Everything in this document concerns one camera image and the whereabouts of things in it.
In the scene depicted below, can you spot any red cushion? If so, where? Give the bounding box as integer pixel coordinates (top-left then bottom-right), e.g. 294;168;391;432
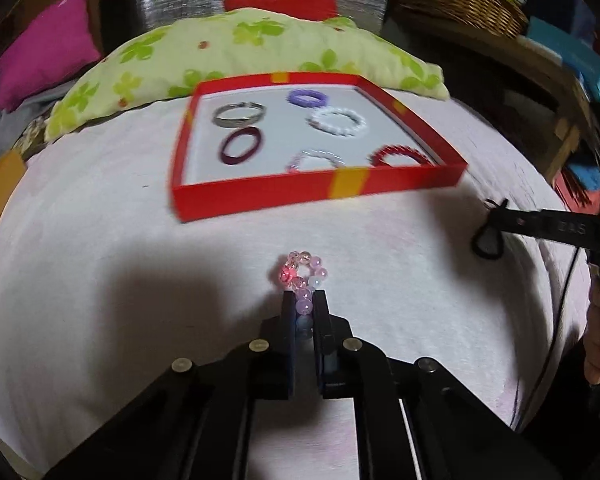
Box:
223;0;340;20

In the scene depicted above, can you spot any grey blanket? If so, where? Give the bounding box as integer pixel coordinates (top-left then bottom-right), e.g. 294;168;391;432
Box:
0;67;78;171

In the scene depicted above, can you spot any patterned cloth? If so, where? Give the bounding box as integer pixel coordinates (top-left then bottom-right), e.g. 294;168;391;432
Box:
12;112;56;153

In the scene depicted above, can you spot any large white bead bracelet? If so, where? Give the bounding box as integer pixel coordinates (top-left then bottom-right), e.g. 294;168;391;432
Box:
307;106;368;138

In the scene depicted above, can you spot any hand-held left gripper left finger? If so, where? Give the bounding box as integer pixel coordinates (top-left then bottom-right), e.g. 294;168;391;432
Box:
45;290;298;480

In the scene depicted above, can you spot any pink purple glass bead bracelet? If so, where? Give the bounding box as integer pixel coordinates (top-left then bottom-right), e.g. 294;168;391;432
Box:
278;250;328;341

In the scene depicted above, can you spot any black cable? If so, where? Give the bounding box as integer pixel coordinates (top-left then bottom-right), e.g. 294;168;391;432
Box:
510;247;588;431

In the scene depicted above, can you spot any magenta pillow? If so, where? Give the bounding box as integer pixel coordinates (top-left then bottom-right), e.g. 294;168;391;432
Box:
0;0;103;111

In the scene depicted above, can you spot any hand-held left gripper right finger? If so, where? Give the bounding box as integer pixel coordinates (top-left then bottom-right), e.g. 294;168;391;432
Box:
312;291;536;480

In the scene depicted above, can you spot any red jewelry box tray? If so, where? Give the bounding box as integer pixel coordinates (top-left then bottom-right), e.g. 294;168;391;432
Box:
169;72;468;223

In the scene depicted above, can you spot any wicker basket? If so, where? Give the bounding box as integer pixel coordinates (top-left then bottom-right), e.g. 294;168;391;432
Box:
415;0;531;38

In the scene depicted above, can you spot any small pink white bead bracelet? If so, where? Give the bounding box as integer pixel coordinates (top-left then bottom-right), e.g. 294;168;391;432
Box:
286;149;346;175

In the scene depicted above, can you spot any maroon bangle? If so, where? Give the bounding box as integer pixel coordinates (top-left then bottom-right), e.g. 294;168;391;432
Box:
217;126;263;167

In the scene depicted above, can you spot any green floral pillow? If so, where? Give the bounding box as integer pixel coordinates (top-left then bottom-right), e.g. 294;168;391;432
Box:
44;7;451;142

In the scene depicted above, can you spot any red bead bracelet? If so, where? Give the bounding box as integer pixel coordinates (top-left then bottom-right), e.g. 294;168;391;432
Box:
370;144;433;168

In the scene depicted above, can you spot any wooden shelf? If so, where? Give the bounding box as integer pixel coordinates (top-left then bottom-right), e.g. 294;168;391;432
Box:
395;10;596;186

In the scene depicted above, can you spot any pink fleece blanket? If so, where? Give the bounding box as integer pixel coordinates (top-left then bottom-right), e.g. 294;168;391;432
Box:
0;85;600;480

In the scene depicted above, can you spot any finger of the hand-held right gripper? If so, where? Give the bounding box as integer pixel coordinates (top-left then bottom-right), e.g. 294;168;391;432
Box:
490;207;600;251

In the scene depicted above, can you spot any silver metal bangle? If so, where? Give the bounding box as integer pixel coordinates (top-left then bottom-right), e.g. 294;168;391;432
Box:
212;102;267;128

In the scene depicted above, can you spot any light blue box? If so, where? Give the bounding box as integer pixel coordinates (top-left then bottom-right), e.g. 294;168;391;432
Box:
525;17;600;103

